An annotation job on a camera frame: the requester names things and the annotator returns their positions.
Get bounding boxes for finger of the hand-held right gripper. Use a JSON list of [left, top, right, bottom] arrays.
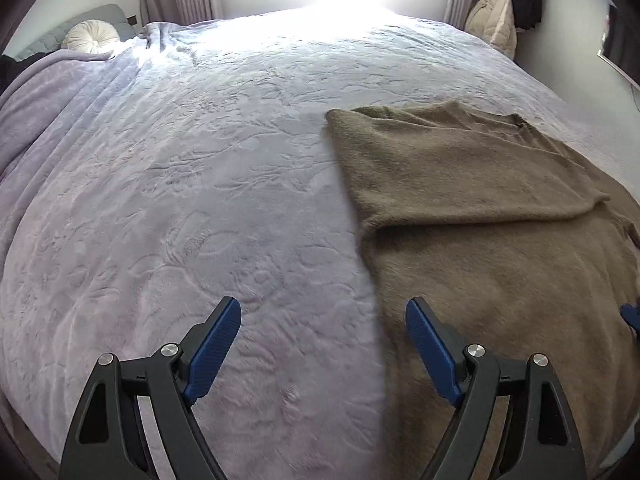
[[620, 302, 640, 334]]

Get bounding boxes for round white pillow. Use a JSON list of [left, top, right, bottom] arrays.
[[64, 20, 121, 54]]

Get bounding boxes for beige puffer coat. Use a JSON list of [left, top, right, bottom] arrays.
[[465, 0, 517, 61]]

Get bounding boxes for brown fuzzy sweater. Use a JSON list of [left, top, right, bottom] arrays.
[[325, 99, 640, 480]]

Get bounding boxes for lavender embossed blanket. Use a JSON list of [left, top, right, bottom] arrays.
[[0, 7, 640, 480]]

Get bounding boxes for dark cloth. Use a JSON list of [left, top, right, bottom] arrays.
[[0, 52, 51, 96]]

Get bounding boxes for wall mounted television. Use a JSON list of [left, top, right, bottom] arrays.
[[597, 2, 640, 96]]

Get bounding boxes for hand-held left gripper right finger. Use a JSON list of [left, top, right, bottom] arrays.
[[406, 296, 587, 480]]

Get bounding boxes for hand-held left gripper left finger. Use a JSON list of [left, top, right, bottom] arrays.
[[58, 296, 242, 480]]

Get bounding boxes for grey padded headboard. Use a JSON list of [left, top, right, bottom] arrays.
[[2, 4, 141, 61]]

